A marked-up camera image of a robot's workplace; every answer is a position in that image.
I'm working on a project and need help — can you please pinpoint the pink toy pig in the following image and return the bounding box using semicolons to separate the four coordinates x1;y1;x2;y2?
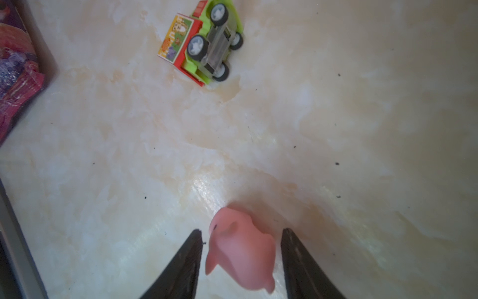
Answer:
205;207;276;294

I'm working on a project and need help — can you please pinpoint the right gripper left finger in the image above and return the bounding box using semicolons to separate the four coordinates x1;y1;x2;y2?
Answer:
141;229;203;299

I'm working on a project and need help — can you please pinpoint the purple snack bag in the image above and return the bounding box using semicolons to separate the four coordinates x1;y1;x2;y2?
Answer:
1;1;45;142

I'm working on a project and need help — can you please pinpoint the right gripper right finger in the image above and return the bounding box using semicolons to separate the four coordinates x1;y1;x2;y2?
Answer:
281;228;345;299

